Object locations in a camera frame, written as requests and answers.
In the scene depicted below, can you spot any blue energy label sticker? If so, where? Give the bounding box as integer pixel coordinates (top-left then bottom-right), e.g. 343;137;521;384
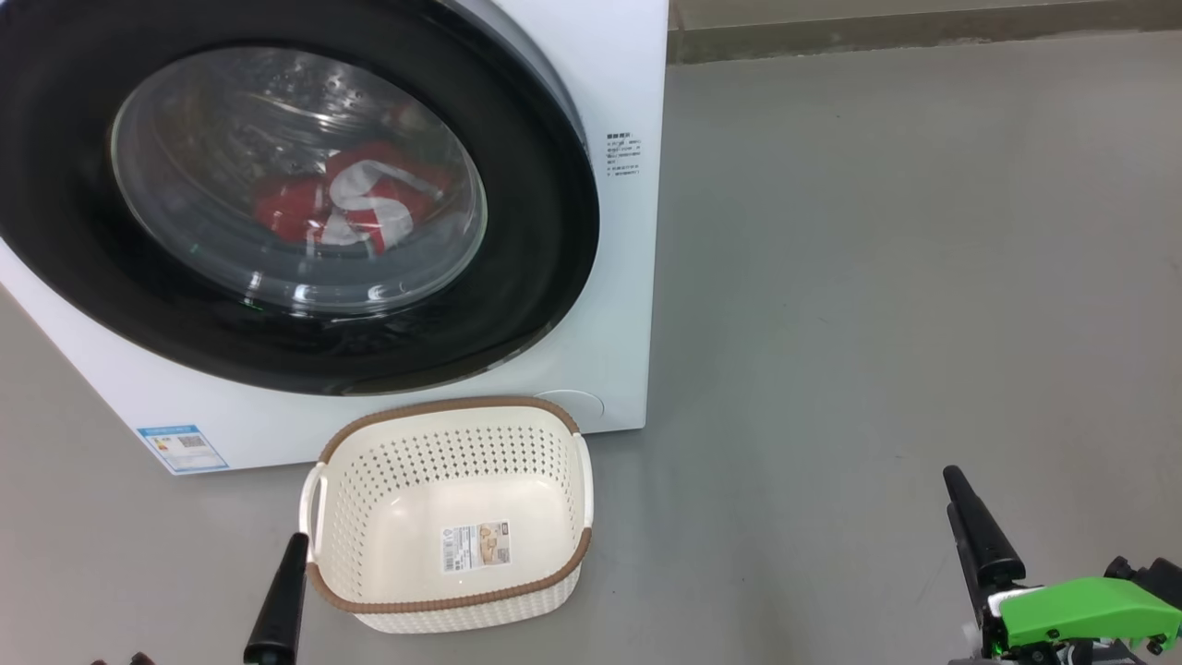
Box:
137;423;230;475

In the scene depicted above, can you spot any white front-load washing machine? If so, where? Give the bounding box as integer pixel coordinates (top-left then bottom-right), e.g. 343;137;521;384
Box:
0;0;670;477

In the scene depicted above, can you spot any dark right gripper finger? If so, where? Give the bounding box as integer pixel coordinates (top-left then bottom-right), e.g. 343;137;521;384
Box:
948;503;991;615
944;465;1024;590

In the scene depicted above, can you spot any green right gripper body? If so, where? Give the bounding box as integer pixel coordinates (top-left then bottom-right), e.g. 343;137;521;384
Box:
951;577;1182;665

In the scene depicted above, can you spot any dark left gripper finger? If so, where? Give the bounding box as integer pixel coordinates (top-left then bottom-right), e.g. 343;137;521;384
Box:
245;533;310;665

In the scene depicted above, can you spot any paper product label sticker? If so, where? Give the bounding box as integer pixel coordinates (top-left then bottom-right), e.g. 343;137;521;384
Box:
440;520;512;574

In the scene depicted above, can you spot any washing machine glass door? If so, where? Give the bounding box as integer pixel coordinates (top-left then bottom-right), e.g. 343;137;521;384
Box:
0;0;601;396

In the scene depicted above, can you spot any red and white garment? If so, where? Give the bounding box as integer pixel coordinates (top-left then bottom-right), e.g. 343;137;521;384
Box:
251;139;453;258

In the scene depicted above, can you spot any round white filter cover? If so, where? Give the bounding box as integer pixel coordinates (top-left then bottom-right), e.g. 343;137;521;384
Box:
534;389;606;430

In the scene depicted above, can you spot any cream basket with brown rim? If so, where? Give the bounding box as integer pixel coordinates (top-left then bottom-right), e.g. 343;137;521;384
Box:
298;397;595;635

